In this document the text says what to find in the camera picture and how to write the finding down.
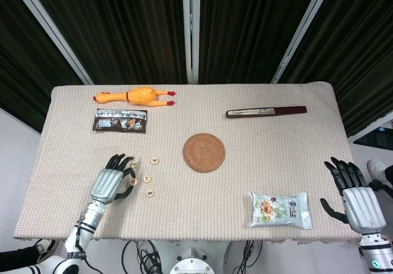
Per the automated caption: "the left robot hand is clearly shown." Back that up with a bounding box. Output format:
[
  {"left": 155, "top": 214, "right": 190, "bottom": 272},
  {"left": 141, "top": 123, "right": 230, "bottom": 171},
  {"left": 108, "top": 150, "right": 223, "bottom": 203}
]
[{"left": 88, "top": 153, "right": 136, "bottom": 207}]

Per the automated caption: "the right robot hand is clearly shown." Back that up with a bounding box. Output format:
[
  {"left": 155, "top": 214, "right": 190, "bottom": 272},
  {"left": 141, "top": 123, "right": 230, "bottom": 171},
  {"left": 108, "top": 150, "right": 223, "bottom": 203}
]
[{"left": 320, "top": 156, "right": 387, "bottom": 235}]

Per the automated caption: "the white grey robot base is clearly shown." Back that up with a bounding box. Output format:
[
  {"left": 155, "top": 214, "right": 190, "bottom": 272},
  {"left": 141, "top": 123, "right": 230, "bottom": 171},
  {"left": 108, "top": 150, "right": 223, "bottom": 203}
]
[{"left": 168, "top": 240, "right": 230, "bottom": 274}]

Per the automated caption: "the round woven rattan coaster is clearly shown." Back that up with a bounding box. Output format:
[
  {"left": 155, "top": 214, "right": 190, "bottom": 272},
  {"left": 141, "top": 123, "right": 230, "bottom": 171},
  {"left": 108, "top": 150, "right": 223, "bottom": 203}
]
[{"left": 182, "top": 132, "right": 227, "bottom": 174}]

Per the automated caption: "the dark brown snack packet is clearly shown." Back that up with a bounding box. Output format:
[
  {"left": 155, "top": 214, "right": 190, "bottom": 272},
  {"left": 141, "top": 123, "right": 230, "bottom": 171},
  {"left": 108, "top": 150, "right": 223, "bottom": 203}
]
[{"left": 92, "top": 108, "right": 148, "bottom": 133}]

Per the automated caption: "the black flat screen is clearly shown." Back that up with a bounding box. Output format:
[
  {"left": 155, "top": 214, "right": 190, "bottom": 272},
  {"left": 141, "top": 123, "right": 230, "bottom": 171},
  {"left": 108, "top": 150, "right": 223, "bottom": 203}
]
[{"left": 352, "top": 111, "right": 393, "bottom": 149}]

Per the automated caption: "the white green snack bag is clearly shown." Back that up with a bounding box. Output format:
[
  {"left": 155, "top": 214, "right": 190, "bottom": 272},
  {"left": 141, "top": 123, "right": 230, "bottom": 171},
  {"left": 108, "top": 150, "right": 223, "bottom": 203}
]
[{"left": 247, "top": 190, "right": 313, "bottom": 230}]

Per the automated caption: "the black white sneaker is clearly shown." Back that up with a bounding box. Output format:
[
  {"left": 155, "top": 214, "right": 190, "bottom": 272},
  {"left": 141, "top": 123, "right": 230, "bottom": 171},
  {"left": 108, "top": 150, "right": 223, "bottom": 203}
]
[{"left": 35, "top": 238, "right": 60, "bottom": 259}]

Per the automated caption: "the beige woven tablecloth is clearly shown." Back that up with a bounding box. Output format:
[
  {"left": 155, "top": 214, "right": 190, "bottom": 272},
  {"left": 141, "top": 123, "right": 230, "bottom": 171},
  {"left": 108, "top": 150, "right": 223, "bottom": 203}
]
[{"left": 14, "top": 82, "right": 363, "bottom": 245}]

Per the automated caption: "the yellow rubber chicken toy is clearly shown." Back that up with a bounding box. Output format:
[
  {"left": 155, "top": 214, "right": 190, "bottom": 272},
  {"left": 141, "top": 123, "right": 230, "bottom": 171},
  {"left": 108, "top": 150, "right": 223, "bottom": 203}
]
[{"left": 93, "top": 85, "right": 177, "bottom": 108}]

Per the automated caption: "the black trouser leg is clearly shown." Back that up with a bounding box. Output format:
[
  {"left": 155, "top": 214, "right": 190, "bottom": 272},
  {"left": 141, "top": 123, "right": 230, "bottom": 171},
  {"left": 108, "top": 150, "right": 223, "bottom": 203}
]
[{"left": 0, "top": 245, "right": 42, "bottom": 270}]

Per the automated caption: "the dark wooden folded fan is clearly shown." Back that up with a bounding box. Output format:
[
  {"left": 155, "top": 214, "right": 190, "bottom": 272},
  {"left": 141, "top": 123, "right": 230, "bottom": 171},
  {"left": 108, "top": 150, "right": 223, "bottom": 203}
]
[{"left": 225, "top": 105, "right": 308, "bottom": 120}]

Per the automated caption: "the dark pleated curtain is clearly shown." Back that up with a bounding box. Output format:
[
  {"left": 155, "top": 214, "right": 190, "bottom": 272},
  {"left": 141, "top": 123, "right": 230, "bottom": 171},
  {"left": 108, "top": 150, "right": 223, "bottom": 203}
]
[{"left": 0, "top": 0, "right": 393, "bottom": 138}]

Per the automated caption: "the black cable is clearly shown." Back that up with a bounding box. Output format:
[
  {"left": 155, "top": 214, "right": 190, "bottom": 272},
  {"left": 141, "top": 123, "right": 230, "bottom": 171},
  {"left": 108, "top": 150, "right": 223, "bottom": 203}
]
[
  {"left": 122, "top": 240, "right": 136, "bottom": 274},
  {"left": 233, "top": 240, "right": 263, "bottom": 274},
  {"left": 134, "top": 240, "right": 168, "bottom": 274}
]

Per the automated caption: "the white slanted frame post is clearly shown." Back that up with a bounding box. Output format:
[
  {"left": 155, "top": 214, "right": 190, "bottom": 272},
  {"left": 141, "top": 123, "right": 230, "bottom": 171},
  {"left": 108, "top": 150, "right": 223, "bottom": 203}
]
[
  {"left": 7, "top": 0, "right": 93, "bottom": 85},
  {"left": 271, "top": 0, "right": 332, "bottom": 85}
]

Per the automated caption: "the white double frame post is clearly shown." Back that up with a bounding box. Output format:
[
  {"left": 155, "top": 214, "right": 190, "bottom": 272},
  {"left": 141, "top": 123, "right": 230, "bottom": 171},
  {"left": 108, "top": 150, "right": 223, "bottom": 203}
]
[{"left": 181, "top": 0, "right": 201, "bottom": 84}]

